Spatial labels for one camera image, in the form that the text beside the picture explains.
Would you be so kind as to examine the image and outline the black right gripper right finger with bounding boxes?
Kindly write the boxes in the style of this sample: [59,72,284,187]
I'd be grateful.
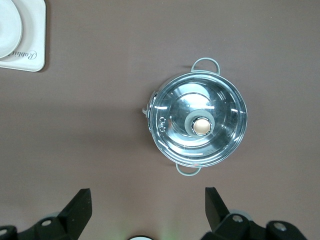
[199,186,308,240]

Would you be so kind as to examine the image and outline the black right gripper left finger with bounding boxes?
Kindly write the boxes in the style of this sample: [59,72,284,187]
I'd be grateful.
[0,188,93,240]

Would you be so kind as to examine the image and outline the beige rabbit print tray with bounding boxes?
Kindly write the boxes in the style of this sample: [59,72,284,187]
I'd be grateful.
[0,0,47,73]

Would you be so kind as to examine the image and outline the round beige plate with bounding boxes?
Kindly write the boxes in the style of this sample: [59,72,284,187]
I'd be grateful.
[0,0,23,60]

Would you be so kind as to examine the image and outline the steel electric cooking pot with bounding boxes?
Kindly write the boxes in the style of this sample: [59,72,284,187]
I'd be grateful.
[142,57,248,176]

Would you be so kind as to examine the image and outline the glass pot lid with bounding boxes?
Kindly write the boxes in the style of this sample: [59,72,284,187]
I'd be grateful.
[148,72,248,168]

